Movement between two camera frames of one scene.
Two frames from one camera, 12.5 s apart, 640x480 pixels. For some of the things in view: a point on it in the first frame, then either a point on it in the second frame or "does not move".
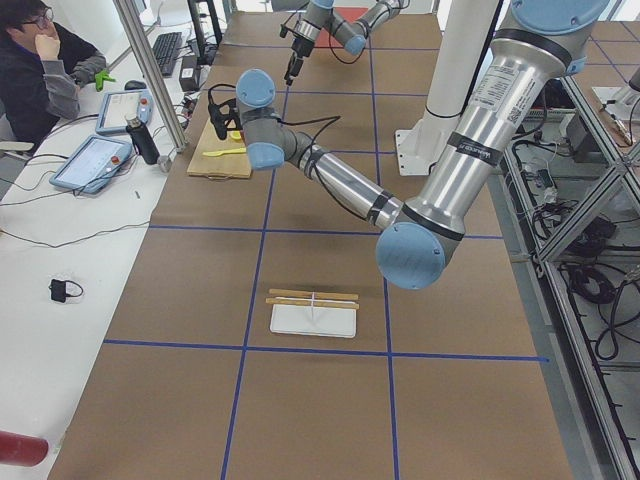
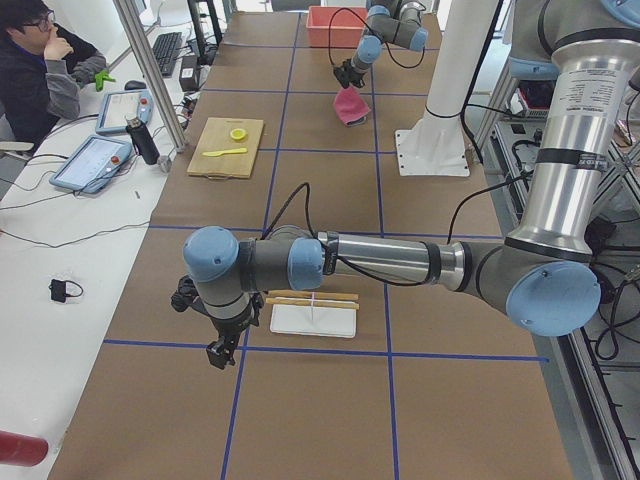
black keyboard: x=166 y=48 does not move
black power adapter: x=188 y=73 does not move
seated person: x=43 y=66 does not move
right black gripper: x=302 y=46 -> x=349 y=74
